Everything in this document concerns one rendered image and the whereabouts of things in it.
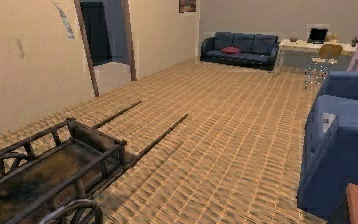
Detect white desk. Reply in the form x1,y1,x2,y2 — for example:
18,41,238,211
275,38,358,73

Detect tan chair with metal legs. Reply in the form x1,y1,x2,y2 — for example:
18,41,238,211
304,43,344,90

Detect black laptop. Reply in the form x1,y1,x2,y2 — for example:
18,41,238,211
307,27,329,45

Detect blue armchair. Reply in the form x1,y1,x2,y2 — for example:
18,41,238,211
296,70,358,221

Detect dark room door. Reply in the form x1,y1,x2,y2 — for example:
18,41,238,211
80,1,113,66

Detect red cushion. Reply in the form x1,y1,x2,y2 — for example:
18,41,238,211
220,46,242,55

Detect brown wooden cart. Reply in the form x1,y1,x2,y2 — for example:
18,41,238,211
0,100,190,224

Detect framed wall picture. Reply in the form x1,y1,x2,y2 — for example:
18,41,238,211
178,0,197,14

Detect dark blue sofa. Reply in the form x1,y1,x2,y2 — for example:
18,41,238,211
200,31,280,72

